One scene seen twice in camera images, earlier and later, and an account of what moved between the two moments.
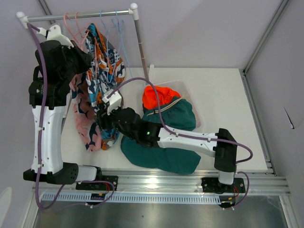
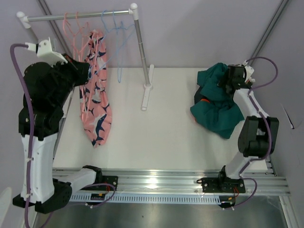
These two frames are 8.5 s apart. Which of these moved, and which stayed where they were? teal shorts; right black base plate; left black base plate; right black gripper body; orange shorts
Moved: right black gripper body; orange shorts; teal shorts
Stayed: left black base plate; right black base plate
